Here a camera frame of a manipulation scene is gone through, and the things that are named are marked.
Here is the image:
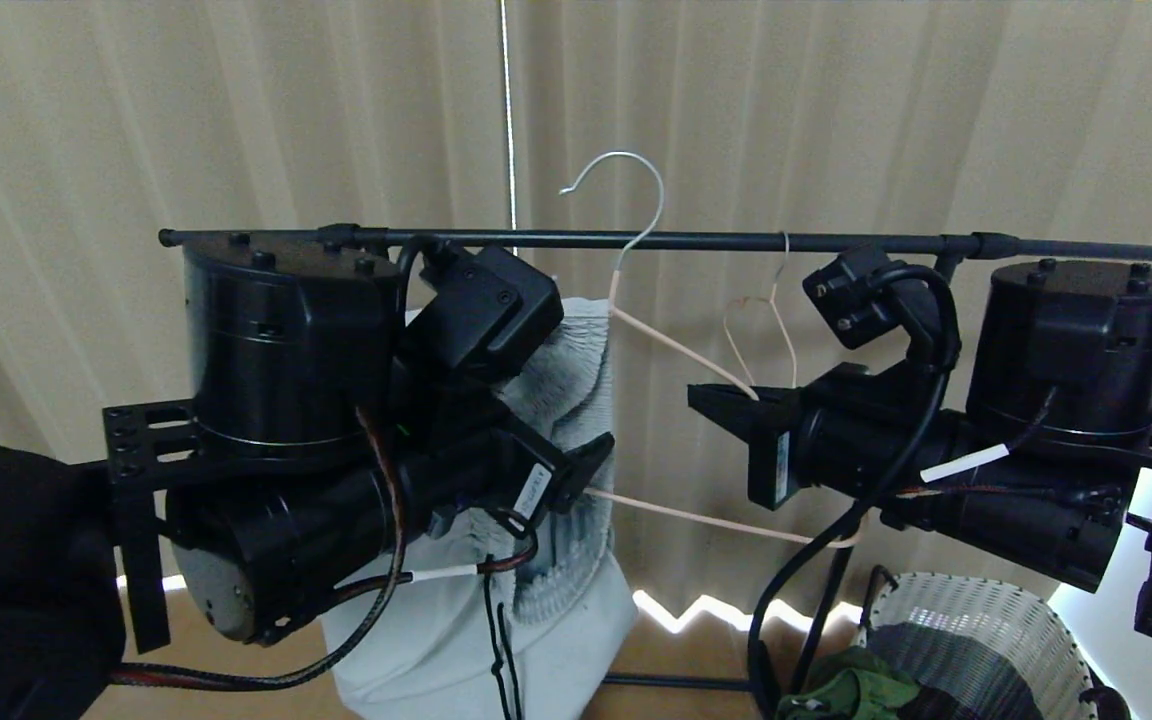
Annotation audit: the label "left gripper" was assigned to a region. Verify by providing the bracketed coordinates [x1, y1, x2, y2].
[406, 430, 618, 543]

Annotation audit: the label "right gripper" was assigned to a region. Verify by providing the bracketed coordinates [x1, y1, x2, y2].
[748, 364, 969, 513]

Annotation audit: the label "pale grey shorts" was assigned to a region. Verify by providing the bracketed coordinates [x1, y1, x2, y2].
[321, 295, 639, 720]

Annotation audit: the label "pink clothes hanger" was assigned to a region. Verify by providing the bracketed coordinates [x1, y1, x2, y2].
[559, 152, 867, 549]
[723, 232, 799, 389]

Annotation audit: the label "green garment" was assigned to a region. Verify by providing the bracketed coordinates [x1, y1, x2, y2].
[776, 645, 922, 720]

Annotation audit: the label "white laundry basket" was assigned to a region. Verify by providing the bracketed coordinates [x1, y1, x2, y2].
[856, 565, 1132, 720]

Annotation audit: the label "black clothes rack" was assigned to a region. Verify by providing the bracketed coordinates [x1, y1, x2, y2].
[158, 225, 1152, 693]

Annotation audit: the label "beige curtain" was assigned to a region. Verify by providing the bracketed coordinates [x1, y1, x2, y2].
[0, 0, 1152, 641]

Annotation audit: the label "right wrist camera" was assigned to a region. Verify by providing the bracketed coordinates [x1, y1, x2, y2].
[802, 245, 937, 366]

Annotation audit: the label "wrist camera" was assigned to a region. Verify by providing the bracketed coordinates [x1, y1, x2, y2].
[802, 245, 937, 366]
[404, 243, 565, 441]

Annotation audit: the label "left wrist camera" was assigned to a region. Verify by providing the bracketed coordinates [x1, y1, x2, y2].
[404, 243, 565, 441]

